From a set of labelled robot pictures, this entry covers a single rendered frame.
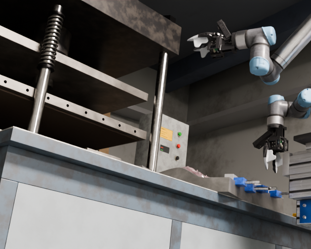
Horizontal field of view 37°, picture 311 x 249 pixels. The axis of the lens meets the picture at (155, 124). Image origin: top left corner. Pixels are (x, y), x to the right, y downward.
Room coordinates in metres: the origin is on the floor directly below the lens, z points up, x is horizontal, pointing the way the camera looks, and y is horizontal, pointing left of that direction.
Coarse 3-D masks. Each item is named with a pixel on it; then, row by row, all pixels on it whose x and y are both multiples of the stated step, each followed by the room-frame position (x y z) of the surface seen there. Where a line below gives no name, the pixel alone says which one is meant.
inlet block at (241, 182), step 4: (228, 176) 1.74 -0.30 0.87; (232, 176) 1.73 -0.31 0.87; (236, 176) 1.76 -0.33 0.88; (236, 180) 1.72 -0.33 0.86; (240, 180) 1.71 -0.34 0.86; (244, 180) 1.72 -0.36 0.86; (248, 180) 1.72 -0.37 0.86; (256, 180) 1.70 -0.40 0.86; (236, 184) 1.72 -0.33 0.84; (240, 184) 1.71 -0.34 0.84; (244, 184) 1.72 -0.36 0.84
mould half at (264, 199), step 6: (252, 198) 1.95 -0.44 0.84; (258, 198) 1.98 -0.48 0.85; (264, 198) 2.01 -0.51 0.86; (270, 198) 2.04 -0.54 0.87; (282, 198) 2.11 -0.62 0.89; (258, 204) 1.98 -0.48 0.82; (264, 204) 2.01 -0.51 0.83; (270, 204) 2.04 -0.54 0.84; (276, 204) 2.08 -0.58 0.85; (282, 204) 2.11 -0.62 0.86; (276, 210) 2.08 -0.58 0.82; (282, 210) 2.11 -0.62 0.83
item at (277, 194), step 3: (270, 192) 2.04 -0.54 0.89; (273, 192) 2.03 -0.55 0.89; (276, 192) 2.02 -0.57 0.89; (279, 192) 2.04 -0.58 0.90; (285, 192) 2.01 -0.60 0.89; (288, 192) 1.99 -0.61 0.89; (270, 195) 2.04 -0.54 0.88; (273, 195) 2.03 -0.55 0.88; (276, 195) 2.02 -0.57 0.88; (279, 195) 2.03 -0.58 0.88; (276, 198) 2.07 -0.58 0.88
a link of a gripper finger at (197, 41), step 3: (195, 36) 1.74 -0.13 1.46; (189, 39) 1.76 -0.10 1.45; (192, 39) 1.75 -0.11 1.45; (195, 39) 1.74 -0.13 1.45; (198, 39) 1.74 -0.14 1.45; (201, 39) 1.74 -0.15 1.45; (204, 39) 1.73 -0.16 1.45; (207, 39) 1.73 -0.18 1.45; (195, 42) 1.74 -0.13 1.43; (198, 42) 1.74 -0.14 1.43; (201, 42) 1.74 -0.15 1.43; (204, 42) 1.73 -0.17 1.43; (195, 45) 1.74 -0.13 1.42; (198, 45) 1.74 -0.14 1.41
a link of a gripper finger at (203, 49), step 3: (201, 45) 1.81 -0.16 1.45; (204, 45) 1.80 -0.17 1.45; (195, 48) 1.82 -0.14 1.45; (198, 48) 1.82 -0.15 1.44; (201, 48) 1.81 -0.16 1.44; (204, 48) 1.80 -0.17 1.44; (201, 51) 1.81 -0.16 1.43; (204, 51) 1.80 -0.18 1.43; (207, 51) 1.79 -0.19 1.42; (201, 54) 1.81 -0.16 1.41; (204, 54) 1.80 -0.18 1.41
